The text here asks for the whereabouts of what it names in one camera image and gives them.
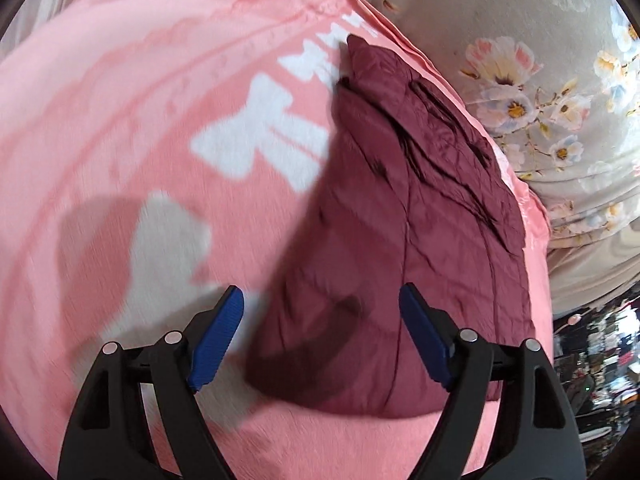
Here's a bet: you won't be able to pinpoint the maroon puffer jacket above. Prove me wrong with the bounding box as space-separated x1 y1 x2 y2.
245 36 535 418

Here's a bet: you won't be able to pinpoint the cluttered dark shelf items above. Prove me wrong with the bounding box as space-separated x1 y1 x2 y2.
553 290 639 479

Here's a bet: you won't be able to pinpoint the pink fleece blanket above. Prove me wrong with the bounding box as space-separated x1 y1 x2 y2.
0 0 556 480

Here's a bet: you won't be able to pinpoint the grey floral curtain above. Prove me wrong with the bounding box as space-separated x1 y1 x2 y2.
368 0 639 315

